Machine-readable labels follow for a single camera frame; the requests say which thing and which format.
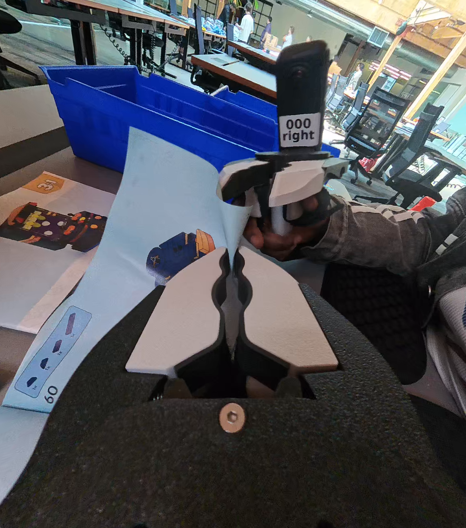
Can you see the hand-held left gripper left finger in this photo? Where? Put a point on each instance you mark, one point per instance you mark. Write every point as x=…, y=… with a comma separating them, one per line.
x=175, y=326

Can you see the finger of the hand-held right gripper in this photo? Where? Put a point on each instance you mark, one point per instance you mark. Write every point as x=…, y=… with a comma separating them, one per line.
x=249, y=175
x=294, y=183

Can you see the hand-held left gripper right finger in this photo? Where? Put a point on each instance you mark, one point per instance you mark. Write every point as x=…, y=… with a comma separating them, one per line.
x=286, y=321

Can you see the instruction booklet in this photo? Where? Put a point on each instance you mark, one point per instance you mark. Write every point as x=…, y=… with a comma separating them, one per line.
x=154, y=185

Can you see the blue plastic bin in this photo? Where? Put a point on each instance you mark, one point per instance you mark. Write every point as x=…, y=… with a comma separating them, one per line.
x=249, y=107
x=105, y=123

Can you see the person's right hand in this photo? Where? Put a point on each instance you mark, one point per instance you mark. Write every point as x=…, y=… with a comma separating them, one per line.
x=290, y=245

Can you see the black bumpy cushion pad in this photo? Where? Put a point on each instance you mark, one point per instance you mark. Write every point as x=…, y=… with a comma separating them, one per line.
x=373, y=313

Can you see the instruction booklet arcade machine cover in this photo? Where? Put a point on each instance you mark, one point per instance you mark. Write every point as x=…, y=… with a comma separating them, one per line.
x=18, y=268

